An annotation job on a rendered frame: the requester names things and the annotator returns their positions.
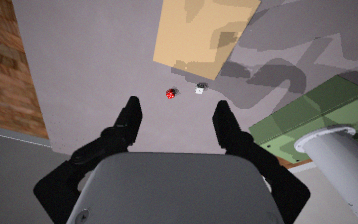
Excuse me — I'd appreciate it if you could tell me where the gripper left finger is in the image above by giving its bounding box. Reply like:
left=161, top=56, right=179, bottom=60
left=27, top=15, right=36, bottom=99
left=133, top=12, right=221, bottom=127
left=33, top=96, right=143, bottom=224

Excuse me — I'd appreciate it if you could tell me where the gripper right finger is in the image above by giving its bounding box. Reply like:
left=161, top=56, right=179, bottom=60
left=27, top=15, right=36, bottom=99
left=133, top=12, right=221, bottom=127
left=212, top=100, right=311, bottom=224

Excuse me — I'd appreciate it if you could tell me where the red die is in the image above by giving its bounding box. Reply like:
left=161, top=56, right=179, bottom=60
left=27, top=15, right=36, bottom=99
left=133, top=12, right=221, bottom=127
left=166, top=89, right=175, bottom=99

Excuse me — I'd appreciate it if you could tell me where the tan flat mat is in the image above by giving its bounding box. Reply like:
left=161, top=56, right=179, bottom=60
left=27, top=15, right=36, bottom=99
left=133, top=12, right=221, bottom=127
left=153, top=0, right=260, bottom=80

